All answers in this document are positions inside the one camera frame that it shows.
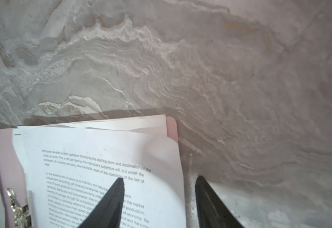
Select pink file folder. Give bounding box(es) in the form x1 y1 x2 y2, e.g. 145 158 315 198
0 116 178 228

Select printed paper sheets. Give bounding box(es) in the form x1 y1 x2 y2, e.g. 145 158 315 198
13 115 168 174

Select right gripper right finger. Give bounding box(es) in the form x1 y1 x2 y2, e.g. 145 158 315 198
195 176 243 228

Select metal folder clip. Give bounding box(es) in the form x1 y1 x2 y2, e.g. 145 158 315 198
6 188 32 228

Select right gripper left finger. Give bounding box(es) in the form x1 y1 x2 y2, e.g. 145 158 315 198
78 178 125 228

